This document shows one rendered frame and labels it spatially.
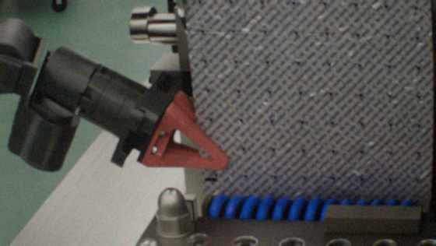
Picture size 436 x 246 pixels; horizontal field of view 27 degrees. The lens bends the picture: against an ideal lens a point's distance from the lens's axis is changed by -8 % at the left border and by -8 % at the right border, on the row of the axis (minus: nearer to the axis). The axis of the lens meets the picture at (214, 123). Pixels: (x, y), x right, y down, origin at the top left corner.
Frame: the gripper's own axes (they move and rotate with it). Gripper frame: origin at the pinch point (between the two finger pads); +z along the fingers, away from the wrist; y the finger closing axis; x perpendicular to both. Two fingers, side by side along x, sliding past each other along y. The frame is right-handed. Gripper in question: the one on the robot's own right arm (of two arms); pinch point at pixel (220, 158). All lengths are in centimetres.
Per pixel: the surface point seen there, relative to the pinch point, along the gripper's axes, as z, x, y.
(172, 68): -8.7, 2.5, -7.3
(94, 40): -93, -176, -343
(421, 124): 15.8, 13.5, 0.3
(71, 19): -120, -191, -381
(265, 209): 6.1, -0.7, 3.3
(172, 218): -1.2, -3.1, 8.3
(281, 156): 5.1, 3.5, 0.3
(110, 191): -11.7, -26.2, -23.0
